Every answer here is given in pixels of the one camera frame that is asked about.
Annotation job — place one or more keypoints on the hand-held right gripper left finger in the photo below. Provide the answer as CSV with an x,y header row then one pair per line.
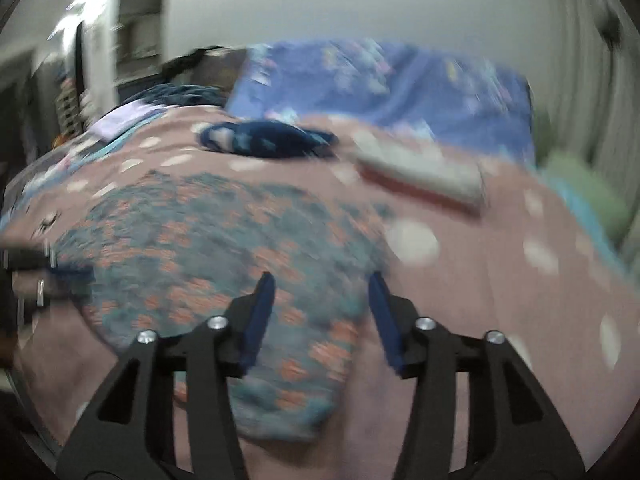
x,y
255,330

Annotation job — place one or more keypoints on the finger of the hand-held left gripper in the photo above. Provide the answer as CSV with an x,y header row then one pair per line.
x,y
75,274

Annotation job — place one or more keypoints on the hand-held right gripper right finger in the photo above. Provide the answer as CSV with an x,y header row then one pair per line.
x,y
385,320

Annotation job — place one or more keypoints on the teal floral shirt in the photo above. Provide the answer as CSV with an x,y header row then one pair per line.
x,y
200,240

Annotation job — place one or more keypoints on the pink polka dot duvet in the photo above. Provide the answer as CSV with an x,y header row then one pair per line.
x,y
475,285

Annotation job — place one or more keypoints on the white folded garment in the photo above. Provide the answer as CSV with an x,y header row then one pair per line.
x,y
415,167

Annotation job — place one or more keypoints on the lavender folded cloth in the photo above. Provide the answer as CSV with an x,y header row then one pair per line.
x,y
125,120

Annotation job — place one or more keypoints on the navy paw print garment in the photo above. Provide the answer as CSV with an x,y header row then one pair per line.
x,y
270,140

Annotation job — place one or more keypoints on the dark blue fleece blanket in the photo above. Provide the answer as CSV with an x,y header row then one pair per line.
x,y
180,95

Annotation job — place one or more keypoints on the purple tree print pillow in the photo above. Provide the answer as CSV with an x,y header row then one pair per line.
x,y
390,90

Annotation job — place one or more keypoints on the black cloth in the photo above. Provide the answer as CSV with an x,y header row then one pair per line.
x,y
185,62

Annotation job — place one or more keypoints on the green pillow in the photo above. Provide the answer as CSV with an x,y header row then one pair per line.
x,y
585,185

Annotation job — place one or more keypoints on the dark printed pillow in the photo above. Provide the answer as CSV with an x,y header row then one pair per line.
x,y
225,75

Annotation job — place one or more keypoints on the white curtain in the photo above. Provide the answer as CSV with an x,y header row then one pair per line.
x,y
575,60

